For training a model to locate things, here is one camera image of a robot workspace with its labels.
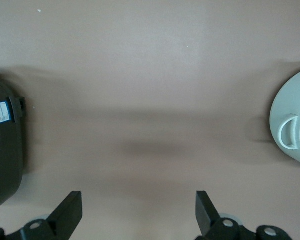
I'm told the black round appliance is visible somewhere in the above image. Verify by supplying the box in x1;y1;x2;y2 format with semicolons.
0;72;26;216

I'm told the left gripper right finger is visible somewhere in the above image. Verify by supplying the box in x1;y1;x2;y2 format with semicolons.
194;190;291;240

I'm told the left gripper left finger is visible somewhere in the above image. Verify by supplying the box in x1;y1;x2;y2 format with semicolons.
0;191;84;240

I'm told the steel pot with handles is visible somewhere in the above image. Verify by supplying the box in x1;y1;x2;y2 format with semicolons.
269;66;300;168

